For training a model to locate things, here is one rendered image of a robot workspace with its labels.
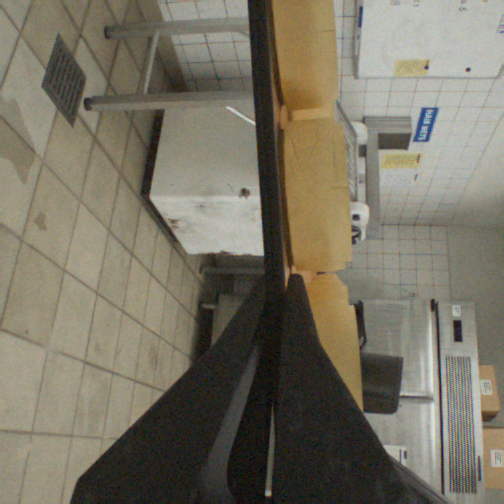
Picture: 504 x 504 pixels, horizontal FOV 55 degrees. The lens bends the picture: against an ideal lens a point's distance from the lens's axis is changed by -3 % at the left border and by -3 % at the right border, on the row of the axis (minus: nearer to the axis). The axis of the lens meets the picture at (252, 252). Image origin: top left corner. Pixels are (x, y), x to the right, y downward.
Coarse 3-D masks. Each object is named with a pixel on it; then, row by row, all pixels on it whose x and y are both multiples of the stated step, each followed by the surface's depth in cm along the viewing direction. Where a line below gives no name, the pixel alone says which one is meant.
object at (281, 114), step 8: (272, 72) 15; (272, 80) 15; (280, 112) 17; (280, 120) 17; (288, 120) 21; (280, 128) 16; (288, 264) 16; (288, 272) 16; (296, 272) 20; (304, 272) 26; (304, 280) 25
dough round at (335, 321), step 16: (320, 304) 16; (336, 304) 16; (320, 320) 15; (336, 320) 15; (352, 320) 15; (320, 336) 15; (336, 336) 14; (352, 336) 15; (336, 352) 14; (352, 352) 14; (336, 368) 14; (352, 368) 14; (352, 384) 14
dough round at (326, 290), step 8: (312, 288) 22; (320, 288) 22; (328, 288) 21; (336, 288) 21; (344, 288) 22; (312, 296) 21; (320, 296) 21; (328, 296) 21; (336, 296) 21; (344, 296) 21
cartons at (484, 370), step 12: (480, 372) 354; (492, 372) 352; (480, 384) 348; (492, 384) 347; (480, 396) 343; (492, 396) 342; (492, 408) 337; (492, 432) 328; (492, 444) 326; (492, 456) 324; (492, 468) 322; (492, 480) 320
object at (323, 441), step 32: (288, 288) 12; (288, 320) 11; (288, 352) 10; (320, 352) 10; (288, 384) 9; (320, 384) 9; (288, 416) 8; (320, 416) 8; (352, 416) 8; (288, 448) 7; (320, 448) 7; (352, 448) 7; (384, 448) 7; (288, 480) 7; (320, 480) 7; (352, 480) 7; (384, 480) 7
